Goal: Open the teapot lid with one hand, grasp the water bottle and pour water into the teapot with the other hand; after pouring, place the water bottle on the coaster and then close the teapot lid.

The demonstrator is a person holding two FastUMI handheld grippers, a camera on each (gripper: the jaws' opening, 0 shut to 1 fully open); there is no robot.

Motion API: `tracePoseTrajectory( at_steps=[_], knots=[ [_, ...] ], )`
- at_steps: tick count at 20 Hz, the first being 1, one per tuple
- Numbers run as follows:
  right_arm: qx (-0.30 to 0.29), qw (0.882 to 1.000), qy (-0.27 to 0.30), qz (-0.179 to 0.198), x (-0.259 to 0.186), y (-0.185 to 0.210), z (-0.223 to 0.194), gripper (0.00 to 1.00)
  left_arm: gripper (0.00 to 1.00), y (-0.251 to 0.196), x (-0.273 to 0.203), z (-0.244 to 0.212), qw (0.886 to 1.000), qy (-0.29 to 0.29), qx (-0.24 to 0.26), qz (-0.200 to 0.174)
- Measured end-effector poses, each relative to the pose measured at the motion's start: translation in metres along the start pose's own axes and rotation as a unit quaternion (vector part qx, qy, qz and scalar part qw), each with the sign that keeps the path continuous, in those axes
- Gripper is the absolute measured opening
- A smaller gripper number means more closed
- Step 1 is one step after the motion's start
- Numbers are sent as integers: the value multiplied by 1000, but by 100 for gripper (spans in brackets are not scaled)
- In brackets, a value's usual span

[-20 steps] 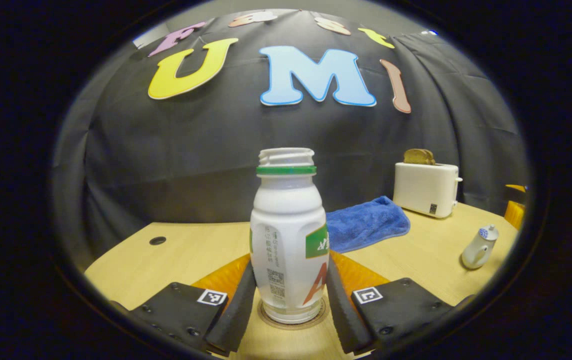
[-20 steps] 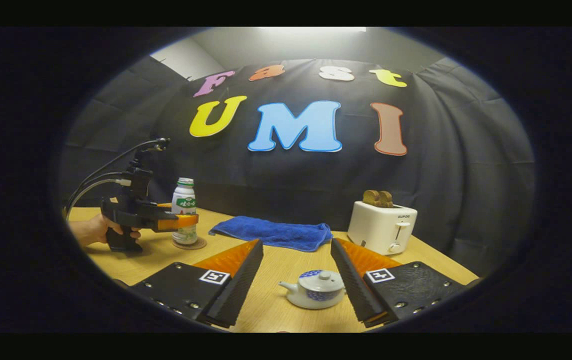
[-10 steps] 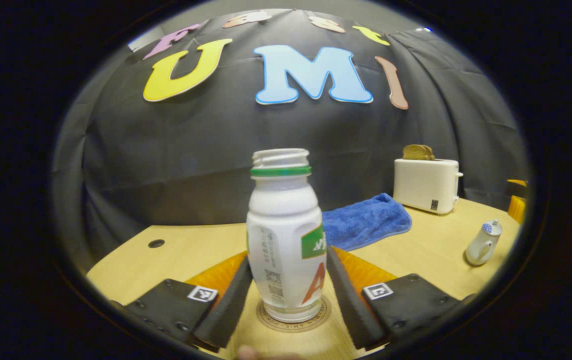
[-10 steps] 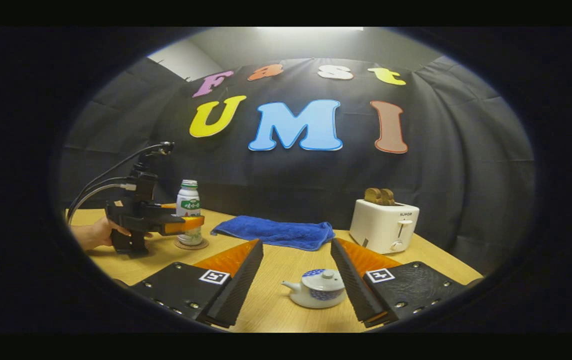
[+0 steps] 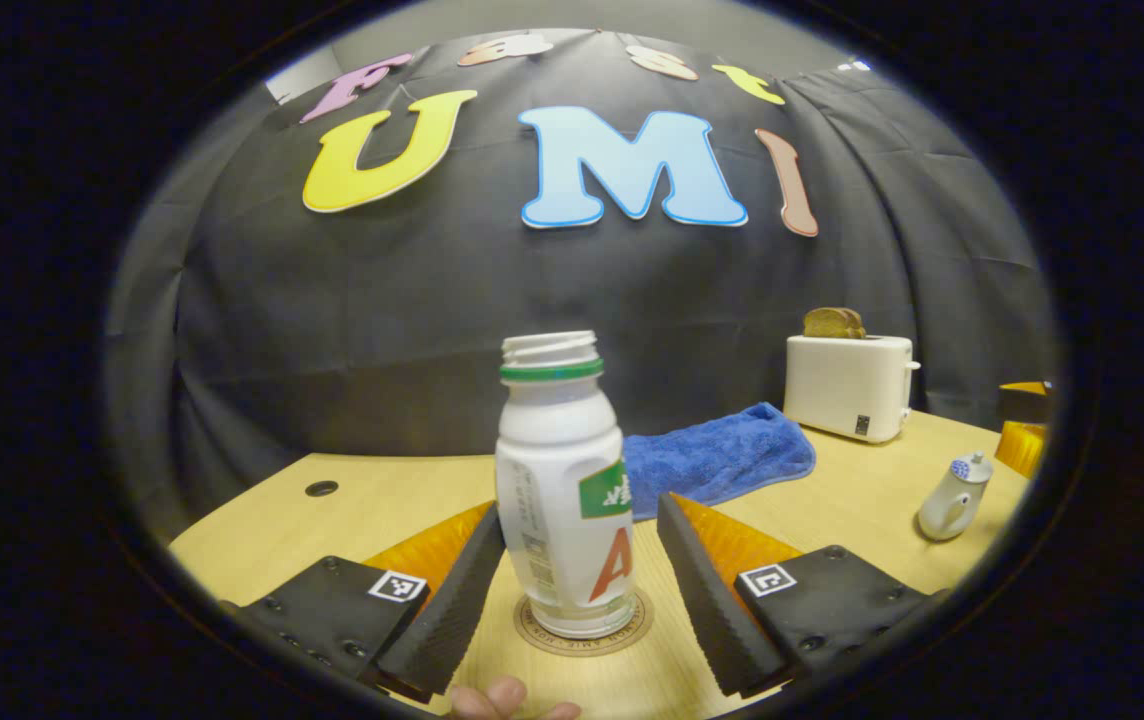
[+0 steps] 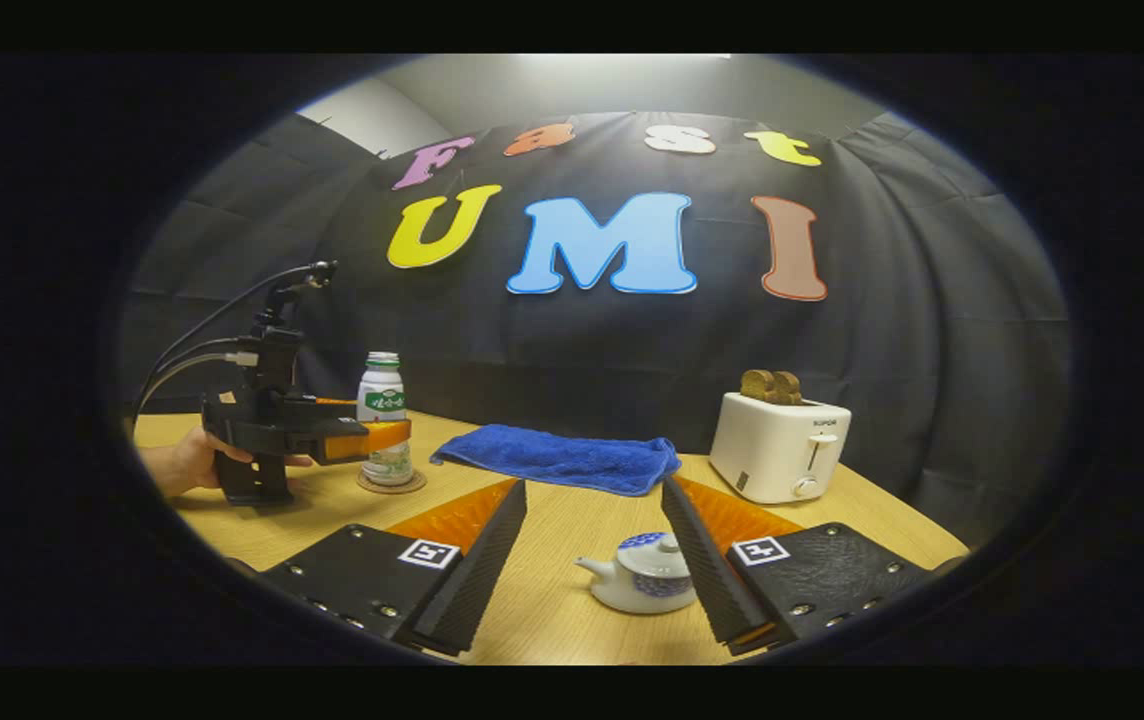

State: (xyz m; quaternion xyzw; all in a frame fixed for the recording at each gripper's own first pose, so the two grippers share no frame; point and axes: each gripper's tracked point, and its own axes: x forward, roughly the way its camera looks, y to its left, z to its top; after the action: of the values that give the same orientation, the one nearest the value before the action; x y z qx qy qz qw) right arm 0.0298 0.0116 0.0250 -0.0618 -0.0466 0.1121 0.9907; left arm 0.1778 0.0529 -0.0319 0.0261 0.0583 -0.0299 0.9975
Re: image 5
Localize round cork coaster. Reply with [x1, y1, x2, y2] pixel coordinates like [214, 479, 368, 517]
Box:
[514, 588, 654, 658]

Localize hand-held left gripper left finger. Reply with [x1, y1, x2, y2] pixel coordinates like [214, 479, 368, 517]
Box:
[222, 500, 507, 704]

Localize white toaster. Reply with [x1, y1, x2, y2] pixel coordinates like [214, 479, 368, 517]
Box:
[784, 335, 921, 444]

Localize white water bottle green label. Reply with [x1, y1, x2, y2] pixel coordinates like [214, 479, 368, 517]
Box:
[495, 331, 638, 641]

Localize black backdrop cloth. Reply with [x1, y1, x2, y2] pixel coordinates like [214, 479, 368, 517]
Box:
[102, 28, 1058, 541]

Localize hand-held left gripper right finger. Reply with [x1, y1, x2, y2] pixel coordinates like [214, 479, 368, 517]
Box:
[657, 492, 948, 698]

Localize blue towel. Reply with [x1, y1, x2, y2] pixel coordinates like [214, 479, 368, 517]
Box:
[622, 402, 817, 521]

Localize white blue-patterned teacup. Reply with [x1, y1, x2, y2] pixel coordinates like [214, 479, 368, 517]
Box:
[917, 452, 994, 543]

